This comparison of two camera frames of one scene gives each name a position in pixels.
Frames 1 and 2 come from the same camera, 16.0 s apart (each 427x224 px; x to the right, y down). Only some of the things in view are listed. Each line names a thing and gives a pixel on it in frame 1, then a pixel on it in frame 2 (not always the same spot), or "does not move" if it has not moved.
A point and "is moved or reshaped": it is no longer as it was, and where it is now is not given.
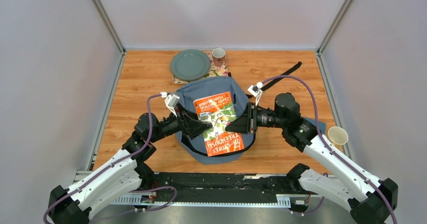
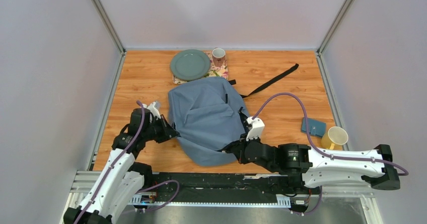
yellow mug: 338,135 does not move
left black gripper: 191,126 → 167,132
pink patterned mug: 218,55 does not move
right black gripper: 241,124 → 238,150
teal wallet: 322,125 does not move
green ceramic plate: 190,65 does not move
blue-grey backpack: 193,148 is moved or reshaped
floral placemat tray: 214,71 does not move
